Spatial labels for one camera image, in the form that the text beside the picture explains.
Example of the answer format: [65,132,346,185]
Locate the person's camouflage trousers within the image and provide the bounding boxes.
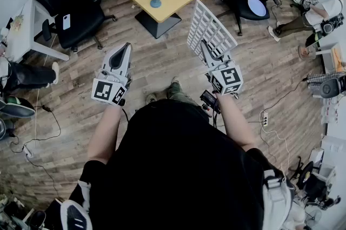
[166,80,199,105]

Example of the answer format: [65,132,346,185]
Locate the black round device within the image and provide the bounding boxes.
[320,78,340,99]

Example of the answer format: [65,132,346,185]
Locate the black waist-mounted device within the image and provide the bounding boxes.
[199,90,218,118]

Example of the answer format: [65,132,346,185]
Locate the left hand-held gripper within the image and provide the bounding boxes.
[91,43,133,107]

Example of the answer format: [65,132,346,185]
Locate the person's right forearm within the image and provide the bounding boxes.
[216,93,257,153]

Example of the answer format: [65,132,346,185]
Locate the person's left forearm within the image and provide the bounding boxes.
[86,104,122,164]

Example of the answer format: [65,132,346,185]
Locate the white wire grid rack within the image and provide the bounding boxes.
[186,0,238,60]

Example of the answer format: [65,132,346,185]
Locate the person's black shirt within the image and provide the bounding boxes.
[83,99,267,230]

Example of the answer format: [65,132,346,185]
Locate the white side cabinet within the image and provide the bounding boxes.
[315,41,346,73]

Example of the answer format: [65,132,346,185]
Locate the pale blue round disc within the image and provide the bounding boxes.
[245,0,267,17]

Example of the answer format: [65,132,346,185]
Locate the grey buckled shoulder strap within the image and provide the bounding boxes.
[262,168,295,230]

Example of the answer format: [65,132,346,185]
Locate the white black shoulder pad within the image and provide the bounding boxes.
[55,180,92,230]

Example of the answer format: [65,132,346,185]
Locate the checked cloth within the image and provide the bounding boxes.
[307,72,346,91]

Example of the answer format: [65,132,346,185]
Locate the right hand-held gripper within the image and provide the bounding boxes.
[199,40,243,97]

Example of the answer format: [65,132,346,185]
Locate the small pale flower bunch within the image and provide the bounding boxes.
[12,14,25,32]

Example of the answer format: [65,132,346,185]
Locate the small desk fan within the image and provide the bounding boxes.
[304,208,323,227]

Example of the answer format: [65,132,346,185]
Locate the white floor cable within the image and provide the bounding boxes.
[259,126,291,170]

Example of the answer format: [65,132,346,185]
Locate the white desk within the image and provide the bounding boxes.
[0,0,71,62]

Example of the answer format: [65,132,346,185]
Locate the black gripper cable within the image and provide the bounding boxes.
[212,104,222,128]

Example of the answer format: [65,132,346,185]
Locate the orange cloth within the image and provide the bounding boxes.
[334,48,346,65]

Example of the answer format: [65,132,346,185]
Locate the glass jar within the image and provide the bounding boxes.
[297,44,317,61]

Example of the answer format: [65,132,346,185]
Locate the black green-striped device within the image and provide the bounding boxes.
[305,31,322,49]
[0,96,36,119]

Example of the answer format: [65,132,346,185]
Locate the black floor cable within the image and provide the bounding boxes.
[9,105,63,154]

